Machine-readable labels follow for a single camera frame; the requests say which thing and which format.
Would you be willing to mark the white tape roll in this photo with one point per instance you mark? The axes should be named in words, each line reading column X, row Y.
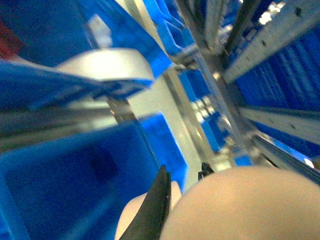
column 109, row 64

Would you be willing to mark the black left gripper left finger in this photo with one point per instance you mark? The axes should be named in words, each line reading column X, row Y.
column 144, row 216

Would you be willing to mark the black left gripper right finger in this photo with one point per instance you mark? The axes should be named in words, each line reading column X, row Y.
column 205, row 170

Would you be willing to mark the beige plastic dustpan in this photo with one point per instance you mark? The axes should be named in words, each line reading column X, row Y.
column 245, row 203

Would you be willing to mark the steel shelf rack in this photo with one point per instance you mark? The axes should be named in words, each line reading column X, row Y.
column 242, row 74

